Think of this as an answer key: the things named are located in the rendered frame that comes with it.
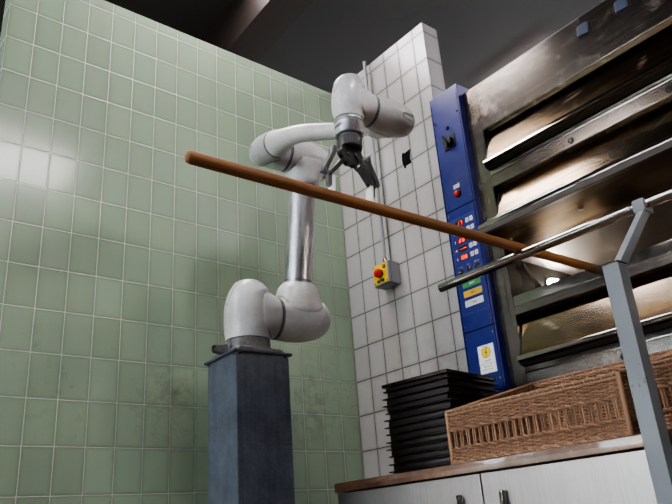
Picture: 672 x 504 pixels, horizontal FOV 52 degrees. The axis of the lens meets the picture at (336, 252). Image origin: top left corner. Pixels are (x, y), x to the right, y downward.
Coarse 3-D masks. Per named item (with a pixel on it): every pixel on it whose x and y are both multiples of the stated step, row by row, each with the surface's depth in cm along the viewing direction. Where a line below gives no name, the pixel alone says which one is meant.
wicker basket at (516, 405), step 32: (544, 384) 230; (576, 384) 171; (608, 384) 164; (448, 416) 199; (480, 416) 191; (512, 416) 184; (544, 416) 176; (576, 416) 169; (608, 416) 163; (480, 448) 189; (512, 448) 181; (544, 448) 174
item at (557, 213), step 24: (624, 168) 210; (648, 168) 209; (576, 192) 222; (600, 192) 222; (624, 192) 221; (648, 192) 220; (528, 216) 237; (552, 216) 236; (576, 216) 235; (528, 240) 252
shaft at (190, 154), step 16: (192, 160) 146; (208, 160) 148; (224, 160) 150; (240, 176) 153; (256, 176) 155; (272, 176) 157; (304, 192) 163; (320, 192) 165; (336, 192) 168; (368, 208) 174; (384, 208) 177; (416, 224) 185; (432, 224) 187; (448, 224) 191; (480, 240) 199; (496, 240) 203; (544, 256) 216; (560, 256) 221
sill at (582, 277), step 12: (636, 252) 217; (648, 252) 214; (660, 252) 211; (576, 276) 233; (588, 276) 229; (600, 276) 226; (540, 288) 243; (552, 288) 239; (564, 288) 235; (516, 300) 250; (528, 300) 246
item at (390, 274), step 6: (378, 264) 303; (390, 264) 299; (396, 264) 302; (384, 270) 299; (390, 270) 298; (396, 270) 300; (384, 276) 298; (390, 276) 297; (396, 276) 299; (378, 282) 300; (384, 282) 298; (390, 282) 297; (396, 282) 298; (378, 288) 303; (384, 288) 304
